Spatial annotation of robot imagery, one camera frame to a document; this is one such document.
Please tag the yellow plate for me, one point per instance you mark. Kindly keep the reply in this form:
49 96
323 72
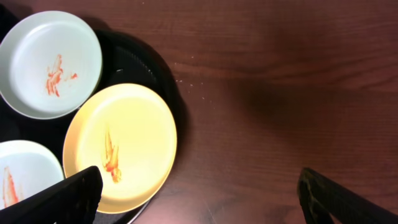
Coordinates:
128 132

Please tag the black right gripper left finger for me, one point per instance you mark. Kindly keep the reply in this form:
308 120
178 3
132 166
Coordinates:
73 200

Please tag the mint plate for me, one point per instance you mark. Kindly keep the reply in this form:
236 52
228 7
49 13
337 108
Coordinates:
27 168
51 63

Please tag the round black tray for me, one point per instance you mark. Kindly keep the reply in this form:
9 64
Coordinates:
125 60

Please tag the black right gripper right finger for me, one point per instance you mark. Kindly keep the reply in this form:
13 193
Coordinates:
321 199

